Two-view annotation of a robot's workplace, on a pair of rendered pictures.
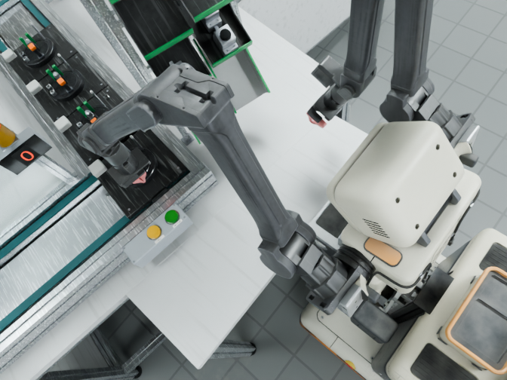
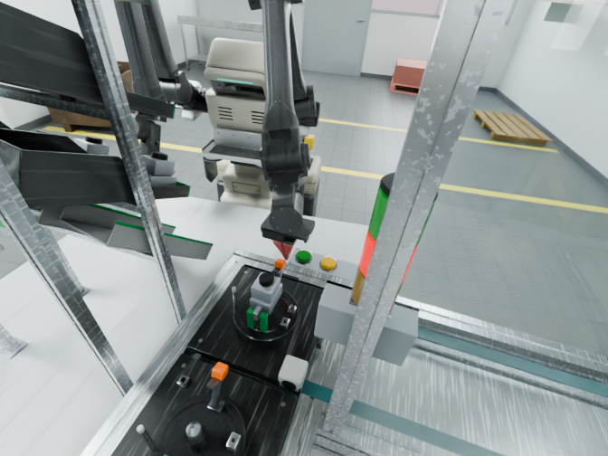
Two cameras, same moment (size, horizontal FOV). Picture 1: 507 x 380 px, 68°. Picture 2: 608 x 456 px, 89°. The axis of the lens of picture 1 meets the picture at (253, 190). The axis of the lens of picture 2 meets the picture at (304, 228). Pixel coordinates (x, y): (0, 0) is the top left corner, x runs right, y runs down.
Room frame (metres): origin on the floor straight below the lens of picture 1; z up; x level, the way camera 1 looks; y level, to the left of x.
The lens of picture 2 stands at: (1.01, 0.60, 1.55)
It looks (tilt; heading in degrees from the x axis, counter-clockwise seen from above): 39 degrees down; 214
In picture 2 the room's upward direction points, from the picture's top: 5 degrees clockwise
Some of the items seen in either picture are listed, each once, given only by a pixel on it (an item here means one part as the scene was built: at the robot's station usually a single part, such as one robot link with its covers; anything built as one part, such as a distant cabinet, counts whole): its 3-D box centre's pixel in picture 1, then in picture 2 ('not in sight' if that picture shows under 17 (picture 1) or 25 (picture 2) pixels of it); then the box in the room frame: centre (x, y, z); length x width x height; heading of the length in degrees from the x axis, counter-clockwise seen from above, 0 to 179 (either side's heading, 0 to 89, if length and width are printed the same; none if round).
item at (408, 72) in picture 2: not in sight; (424, 78); (-5.72, -1.46, 0.23); 1.34 x 0.98 x 0.46; 118
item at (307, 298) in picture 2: (138, 170); (266, 318); (0.72, 0.32, 0.96); 0.24 x 0.24 x 0.02; 19
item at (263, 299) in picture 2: not in sight; (264, 292); (0.73, 0.32, 1.06); 0.08 x 0.04 x 0.07; 17
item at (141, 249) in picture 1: (158, 235); (327, 272); (0.49, 0.33, 0.93); 0.21 x 0.07 x 0.06; 109
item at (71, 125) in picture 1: (92, 117); (195, 436); (0.96, 0.40, 1.01); 0.24 x 0.24 x 0.13; 19
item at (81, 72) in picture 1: (60, 79); not in sight; (1.19, 0.48, 1.01); 0.24 x 0.24 x 0.13; 19
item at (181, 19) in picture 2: not in sight; (231, 46); (-3.66, -4.73, 0.46); 1.75 x 0.66 x 0.91; 118
